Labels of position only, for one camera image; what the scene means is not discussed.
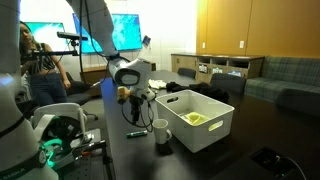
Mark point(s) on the black camera bar on stand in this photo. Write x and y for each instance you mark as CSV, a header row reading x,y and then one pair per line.
x,y
71,36

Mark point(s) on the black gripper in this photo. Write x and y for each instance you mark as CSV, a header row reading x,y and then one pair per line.
x,y
137,104

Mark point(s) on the black garment pile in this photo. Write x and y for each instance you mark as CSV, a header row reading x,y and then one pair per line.
x,y
210,90

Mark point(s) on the black swivel office chair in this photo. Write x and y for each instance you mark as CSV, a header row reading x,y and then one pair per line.
x,y
80,93

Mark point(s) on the small lit monitor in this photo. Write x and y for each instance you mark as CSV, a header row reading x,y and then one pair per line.
x,y
43,35

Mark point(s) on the cream crumpled cloth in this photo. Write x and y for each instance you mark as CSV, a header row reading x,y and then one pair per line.
x,y
157,84

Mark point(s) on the low wooden media console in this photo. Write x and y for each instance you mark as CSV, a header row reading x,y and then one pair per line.
x,y
91,75

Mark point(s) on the white plastic storage box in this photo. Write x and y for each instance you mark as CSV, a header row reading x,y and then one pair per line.
x,y
200,136

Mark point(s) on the person in dark top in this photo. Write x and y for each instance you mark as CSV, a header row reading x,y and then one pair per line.
x,y
43,76

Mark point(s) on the yellow microfiber cloth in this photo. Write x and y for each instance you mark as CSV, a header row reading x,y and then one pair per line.
x,y
196,118

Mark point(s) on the tan wrist mount block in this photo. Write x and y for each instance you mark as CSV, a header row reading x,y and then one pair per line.
x,y
122,95

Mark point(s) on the white cup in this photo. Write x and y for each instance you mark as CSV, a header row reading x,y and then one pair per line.
x,y
161,131

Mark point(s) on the dark grey table chair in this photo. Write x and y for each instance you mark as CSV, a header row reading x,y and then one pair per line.
x,y
186,73
228,83

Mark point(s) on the green marker pen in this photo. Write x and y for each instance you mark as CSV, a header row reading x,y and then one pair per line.
x,y
136,134

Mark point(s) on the green plaid sofa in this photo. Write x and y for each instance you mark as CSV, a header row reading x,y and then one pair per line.
x,y
286,80

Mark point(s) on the wooden shelf cabinet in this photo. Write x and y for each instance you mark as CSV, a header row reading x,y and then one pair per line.
x,y
220,65

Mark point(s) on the large wall display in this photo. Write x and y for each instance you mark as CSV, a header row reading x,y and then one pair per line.
x,y
128,31

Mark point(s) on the black mounting plate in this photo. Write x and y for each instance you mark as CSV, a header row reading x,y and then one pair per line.
x,y
86,163

